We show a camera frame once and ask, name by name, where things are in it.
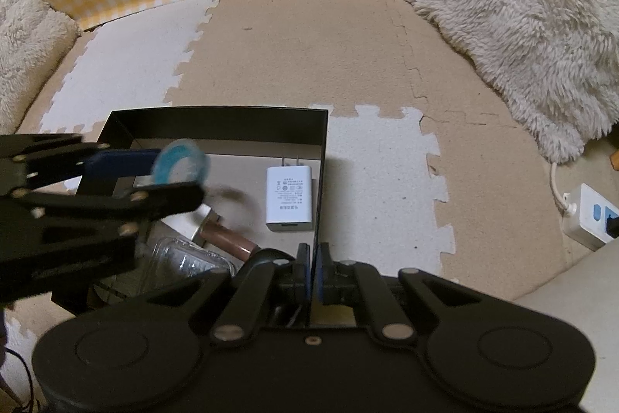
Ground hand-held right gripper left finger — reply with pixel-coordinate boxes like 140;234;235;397
142;243;311;343

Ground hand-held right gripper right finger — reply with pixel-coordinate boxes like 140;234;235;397
316;242;484;340

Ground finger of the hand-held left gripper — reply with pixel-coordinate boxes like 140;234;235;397
0;133;162;194
0;182;205;303

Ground mint green round disc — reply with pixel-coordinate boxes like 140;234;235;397
151;138;210;189

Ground clear plastic case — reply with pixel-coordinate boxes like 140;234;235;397
135;236;238;294

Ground black box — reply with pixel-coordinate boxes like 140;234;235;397
51;105;330;327

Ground brown tube with silver cap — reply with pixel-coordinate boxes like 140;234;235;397
164;204;257;263

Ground white USB charger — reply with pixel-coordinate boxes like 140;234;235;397
265;156;315;234

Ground large fluffy cream cushion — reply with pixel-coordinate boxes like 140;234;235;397
0;0;80;134

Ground beige and white puzzle mat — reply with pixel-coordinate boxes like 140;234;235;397
0;0;619;413

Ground white power strip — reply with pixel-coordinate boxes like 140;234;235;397
563;183;619;249

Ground black cables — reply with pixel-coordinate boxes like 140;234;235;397
0;336;42;413

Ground white power cable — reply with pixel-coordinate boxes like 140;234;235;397
550;160;577;216

